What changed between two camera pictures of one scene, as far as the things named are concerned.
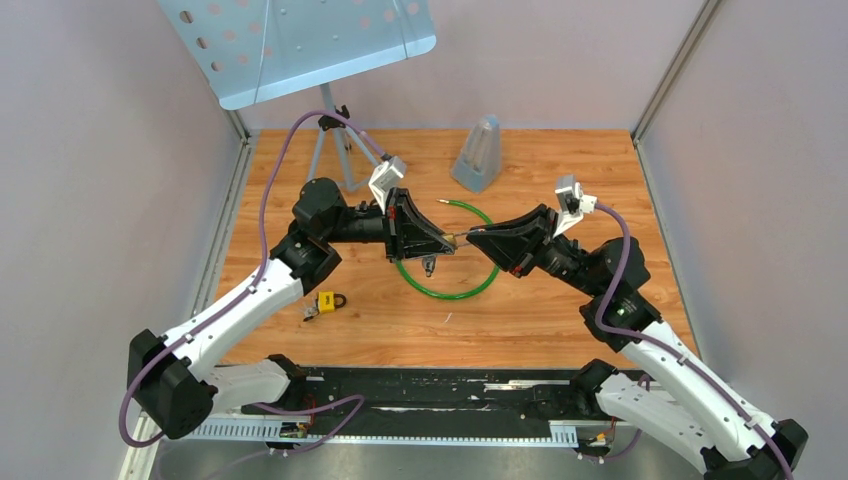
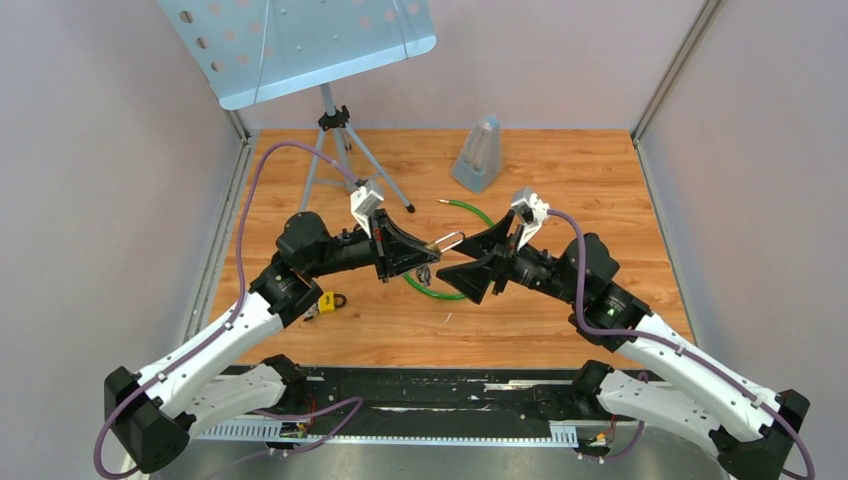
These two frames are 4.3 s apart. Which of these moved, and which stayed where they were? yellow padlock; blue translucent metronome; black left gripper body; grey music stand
Moved: black left gripper body
Stayed: grey music stand; blue translucent metronome; yellow padlock
